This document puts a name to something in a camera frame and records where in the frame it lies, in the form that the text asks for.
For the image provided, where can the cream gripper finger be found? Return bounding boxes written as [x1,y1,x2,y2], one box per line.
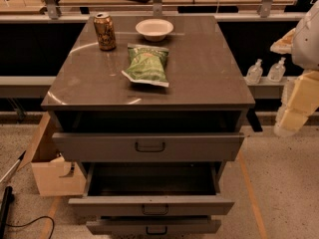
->
[270,28,295,54]
[274,70,319,136]

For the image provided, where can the grey top drawer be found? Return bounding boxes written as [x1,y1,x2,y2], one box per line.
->
[52,132,244,162]

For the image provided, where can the grey drawer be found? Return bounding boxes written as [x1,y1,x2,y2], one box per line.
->
[86,216,221,236]
[69,163,233,217]
[52,132,244,162]

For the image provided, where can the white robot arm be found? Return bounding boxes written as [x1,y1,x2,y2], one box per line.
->
[270,1,319,136]

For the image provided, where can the grey drawer cabinet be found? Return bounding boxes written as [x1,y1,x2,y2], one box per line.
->
[41,14,256,235]

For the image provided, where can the grey middle drawer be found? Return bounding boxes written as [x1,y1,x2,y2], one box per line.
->
[69,163,233,217]

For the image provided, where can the grey bottom drawer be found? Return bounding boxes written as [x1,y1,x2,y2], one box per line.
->
[86,216,221,236]

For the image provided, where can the right clear sanitizer bottle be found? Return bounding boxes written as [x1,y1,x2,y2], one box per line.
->
[267,57,286,83]

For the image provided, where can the clear sanitizer bottle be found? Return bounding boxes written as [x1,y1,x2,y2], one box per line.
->
[267,57,286,83]
[246,59,263,84]

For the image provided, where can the left clear sanitizer bottle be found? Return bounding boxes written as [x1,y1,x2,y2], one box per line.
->
[246,59,263,84]

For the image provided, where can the white paper bowl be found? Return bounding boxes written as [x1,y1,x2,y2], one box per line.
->
[136,19,173,42]

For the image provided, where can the green chip bag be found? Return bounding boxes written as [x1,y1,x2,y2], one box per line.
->
[122,44,169,88]

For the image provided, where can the gold soda can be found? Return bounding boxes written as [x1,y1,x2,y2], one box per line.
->
[94,12,117,51]

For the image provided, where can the cardboard box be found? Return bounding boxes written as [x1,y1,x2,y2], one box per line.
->
[18,113,86,196]

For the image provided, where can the black pole base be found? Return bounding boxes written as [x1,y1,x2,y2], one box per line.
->
[0,186,14,239]

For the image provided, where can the black cable on floor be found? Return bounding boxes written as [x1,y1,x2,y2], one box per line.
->
[5,215,56,239]

